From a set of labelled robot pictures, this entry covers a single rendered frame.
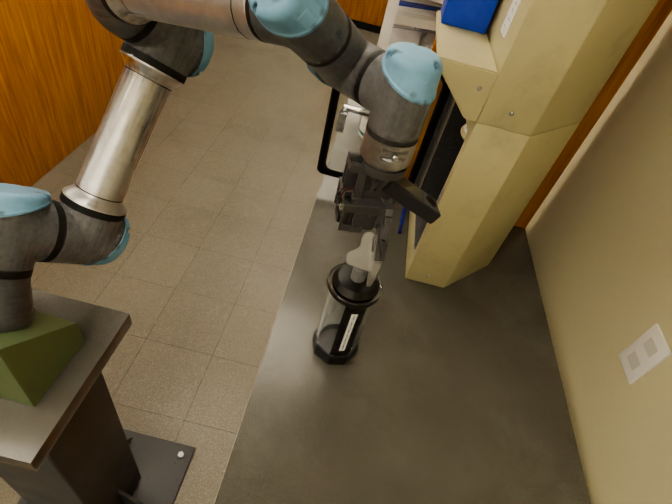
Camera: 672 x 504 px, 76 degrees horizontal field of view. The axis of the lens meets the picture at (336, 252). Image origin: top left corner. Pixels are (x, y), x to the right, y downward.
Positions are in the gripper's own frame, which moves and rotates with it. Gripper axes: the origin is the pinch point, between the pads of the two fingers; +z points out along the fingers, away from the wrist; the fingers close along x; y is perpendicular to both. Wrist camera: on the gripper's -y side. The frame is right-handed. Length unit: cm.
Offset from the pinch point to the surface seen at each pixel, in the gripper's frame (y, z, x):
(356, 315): -0.4, 12.0, 4.6
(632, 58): -68, -26, -48
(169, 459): 44, 123, -8
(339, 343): 1.0, 21.9, 4.5
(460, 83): -16.1, -23.2, -23.6
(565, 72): -32.2, -29.6, -19.3
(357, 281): 0.4, 5.8, 1.3
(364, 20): -101, 113, -519
